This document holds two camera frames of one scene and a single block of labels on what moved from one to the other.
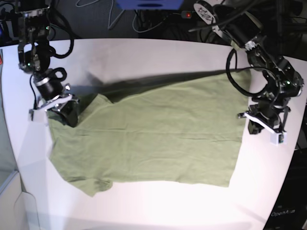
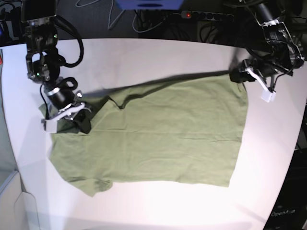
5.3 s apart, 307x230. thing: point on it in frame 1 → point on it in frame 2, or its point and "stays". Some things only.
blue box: (150, 5) stays
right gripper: (267, 113) → (266, 71)
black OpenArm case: (289, 211) stays
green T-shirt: (188, 130) stays
